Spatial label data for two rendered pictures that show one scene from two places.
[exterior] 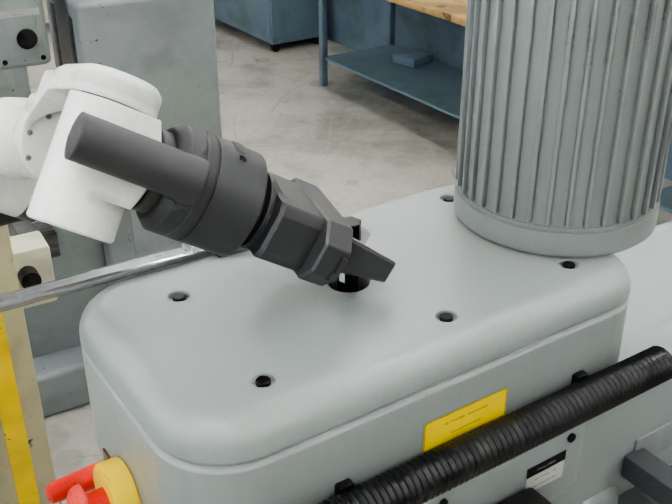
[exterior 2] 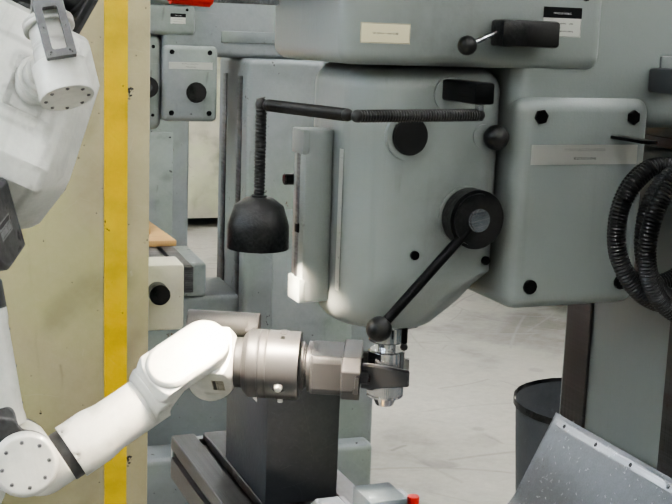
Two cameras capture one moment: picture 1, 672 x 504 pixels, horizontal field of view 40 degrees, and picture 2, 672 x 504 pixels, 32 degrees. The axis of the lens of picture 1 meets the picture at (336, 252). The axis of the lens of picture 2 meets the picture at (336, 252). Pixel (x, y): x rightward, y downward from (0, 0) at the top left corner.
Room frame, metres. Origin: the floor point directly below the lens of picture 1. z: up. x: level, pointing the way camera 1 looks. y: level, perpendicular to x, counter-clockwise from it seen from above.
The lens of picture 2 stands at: (-0.74, -0.23, 1.67)
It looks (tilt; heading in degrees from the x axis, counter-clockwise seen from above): 11 degrees down; 11
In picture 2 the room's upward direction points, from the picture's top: 2 degrees clockwise
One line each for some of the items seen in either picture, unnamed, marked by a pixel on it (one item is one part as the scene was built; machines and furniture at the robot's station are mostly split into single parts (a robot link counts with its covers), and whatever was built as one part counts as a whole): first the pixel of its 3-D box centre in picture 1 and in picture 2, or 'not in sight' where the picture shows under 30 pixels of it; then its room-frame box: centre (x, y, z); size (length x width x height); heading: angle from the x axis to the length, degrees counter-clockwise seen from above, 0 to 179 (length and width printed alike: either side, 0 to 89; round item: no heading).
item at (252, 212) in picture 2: not in sight; (258, 221); (0.57, 0.13, 1.44); 0.07 x 0.07 x 0.06
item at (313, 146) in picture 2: not in sight; (310, 214); (0.64, 0.08, 1.45); 0.04 x 0.04 x 0.21; 34
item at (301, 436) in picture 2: not in sight; (280, 419); (1.05, 0.21, 1.04); 0.22 x 0.12 x 0.20; 33
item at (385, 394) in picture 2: not in sight; (385, 375); (0.70, -0.01, 1.23); 0.05 x 0.05 x 0.05
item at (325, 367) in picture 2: not in sight; (314, 368); (0.69, 0.08, 1.24); 0.13 x 0.12 x 0.10; 9
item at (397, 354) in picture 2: not in sight; (386, 352); (0.70, -0.01, 1.26); 0.05 x 0.05 x 0.01
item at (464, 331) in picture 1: (361, 350); not in sight; (0.71, -0.02, 1.81); 0.47 x 0.26 x 0.16; 124
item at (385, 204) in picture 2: not in sight; (397, 192); (0.70, -0.02, 1.47); 0.21 x 0.19 x 0.32; 34
